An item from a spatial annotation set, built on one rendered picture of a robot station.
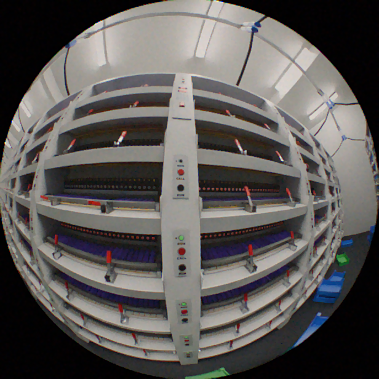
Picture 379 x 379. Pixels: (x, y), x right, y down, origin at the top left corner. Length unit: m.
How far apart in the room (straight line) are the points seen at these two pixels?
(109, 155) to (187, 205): 0.28
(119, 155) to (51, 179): 0.48
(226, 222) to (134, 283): 0.31
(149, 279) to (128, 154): 0.37
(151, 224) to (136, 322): 0.38
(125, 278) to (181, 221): 0.25
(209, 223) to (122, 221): 0.22
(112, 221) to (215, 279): 0.33
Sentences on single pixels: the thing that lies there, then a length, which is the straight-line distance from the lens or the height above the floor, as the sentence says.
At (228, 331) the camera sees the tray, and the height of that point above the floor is 0.38.
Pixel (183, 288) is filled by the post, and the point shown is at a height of 0.76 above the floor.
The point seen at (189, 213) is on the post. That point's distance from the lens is 0.27.
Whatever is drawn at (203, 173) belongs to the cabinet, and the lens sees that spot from 0.53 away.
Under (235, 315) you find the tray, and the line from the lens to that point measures 0.53.
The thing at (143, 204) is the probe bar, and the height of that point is 0.99.
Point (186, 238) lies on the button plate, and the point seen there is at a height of 0.90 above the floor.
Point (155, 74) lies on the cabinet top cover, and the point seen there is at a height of 1.77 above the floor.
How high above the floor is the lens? 0.95
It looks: 14 degrees up
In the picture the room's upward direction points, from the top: 1 degrees counter-clockwise
